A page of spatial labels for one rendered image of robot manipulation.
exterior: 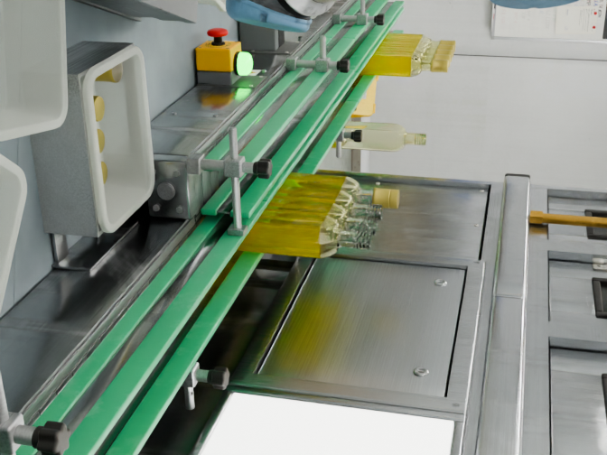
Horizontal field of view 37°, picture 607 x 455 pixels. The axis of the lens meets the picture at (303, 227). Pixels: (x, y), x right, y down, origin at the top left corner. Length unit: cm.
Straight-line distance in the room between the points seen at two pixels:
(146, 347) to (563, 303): 81
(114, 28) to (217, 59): 35
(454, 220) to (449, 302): 41
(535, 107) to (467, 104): 54
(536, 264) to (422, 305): 30
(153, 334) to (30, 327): 15
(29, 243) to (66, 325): 14
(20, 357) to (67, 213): 23
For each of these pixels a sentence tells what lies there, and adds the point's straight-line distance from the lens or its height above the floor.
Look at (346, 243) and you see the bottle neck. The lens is 143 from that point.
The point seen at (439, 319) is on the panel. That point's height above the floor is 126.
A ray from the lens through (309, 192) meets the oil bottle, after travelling 155.
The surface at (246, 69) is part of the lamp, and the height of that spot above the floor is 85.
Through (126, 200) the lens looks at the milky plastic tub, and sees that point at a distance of 129.
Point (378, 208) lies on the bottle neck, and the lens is 153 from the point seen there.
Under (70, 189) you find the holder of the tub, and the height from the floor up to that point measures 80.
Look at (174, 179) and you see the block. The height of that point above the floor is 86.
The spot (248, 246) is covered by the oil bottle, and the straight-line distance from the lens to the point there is 146.
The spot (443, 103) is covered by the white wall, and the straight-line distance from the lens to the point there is 749.
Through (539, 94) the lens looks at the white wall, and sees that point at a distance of 744.
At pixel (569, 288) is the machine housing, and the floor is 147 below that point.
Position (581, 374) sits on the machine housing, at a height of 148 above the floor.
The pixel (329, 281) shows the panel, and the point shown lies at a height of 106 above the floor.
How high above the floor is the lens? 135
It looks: 13 degrees down
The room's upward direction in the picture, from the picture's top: 95 degrees clockwise
